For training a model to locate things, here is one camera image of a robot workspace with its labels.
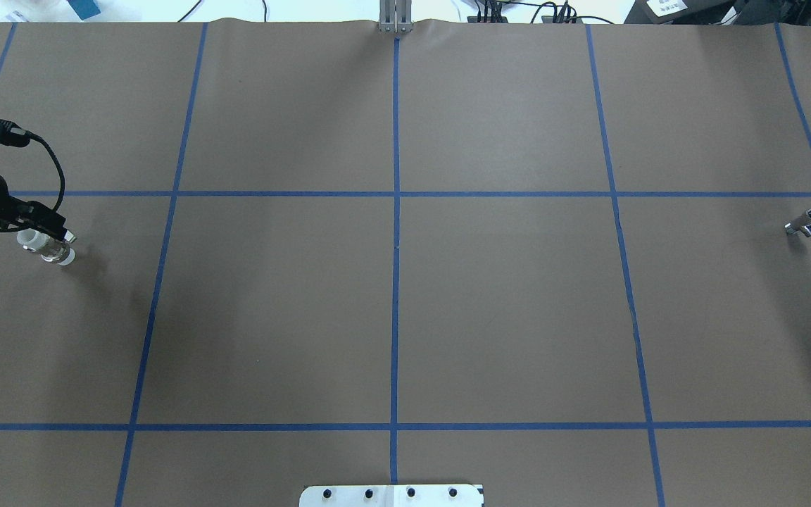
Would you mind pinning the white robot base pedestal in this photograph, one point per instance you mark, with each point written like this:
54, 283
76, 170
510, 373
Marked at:
393, 495

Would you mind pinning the aluminium frame post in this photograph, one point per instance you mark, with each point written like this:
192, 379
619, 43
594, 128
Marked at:
395, 16

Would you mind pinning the blue box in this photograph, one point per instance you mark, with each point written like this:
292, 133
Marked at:
85, 9

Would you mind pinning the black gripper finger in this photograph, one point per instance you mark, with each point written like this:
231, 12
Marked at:
36, 216

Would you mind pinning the brown paper table mat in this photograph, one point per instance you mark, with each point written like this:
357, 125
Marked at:
547, 260

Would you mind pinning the white PPR valve with handle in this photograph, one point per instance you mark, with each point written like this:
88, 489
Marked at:
52, 250

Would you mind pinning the chrome angle pipe fitting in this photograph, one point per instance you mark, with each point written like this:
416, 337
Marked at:
800, 225

